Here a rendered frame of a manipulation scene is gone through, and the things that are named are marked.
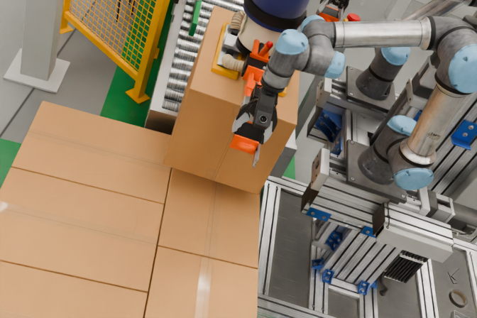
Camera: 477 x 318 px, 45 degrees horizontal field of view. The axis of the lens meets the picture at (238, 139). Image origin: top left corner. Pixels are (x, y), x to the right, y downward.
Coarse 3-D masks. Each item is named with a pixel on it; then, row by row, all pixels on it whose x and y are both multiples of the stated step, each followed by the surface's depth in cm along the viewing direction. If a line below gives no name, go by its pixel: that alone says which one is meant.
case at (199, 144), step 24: (216, 24) 231; (192, 72) 224; (240, 72) 212; (192, 96) 198; (216, 96) 198; (240, 96) 202; (288, 96) 212; (192, 120) 206; (216, 120) 204; (288, 120) 202; (168, 144) 230; (192, 144) 213; (216, 144) 212; (264, 144) 209; (192, 168) 222; (216, 168) 220; (240, 168) 219; (264, 168) 217
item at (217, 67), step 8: (224, 24) 229; (224, 32) 225; (232, 32) 222; (216, 48) 216; (224, 48) 216; (216, 56) 212; (232, 56) 213; (240, 56) 217; (216, 64) 208; (216, 72) 207; (224, 72) 207; (232, 72) 208
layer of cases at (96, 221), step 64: (64, 128) 237; (128, 128) 249; (0, 192) 206; (64, 192) 215; (128, 192) 224; (192, 192) 235; (0, 256) 189; (64, 256) 196; (128, 256) 204; (192, 256) 213; (256, 256) 222
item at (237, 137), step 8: (240, 128) 166; (248, 128) 167; (256, 128) 168; (240, 136) 163; (248, 136) 165; (256, 136) 166; (232, 144) 165; (248, 144) 165; (256, 144) 164; (248, 152) 167
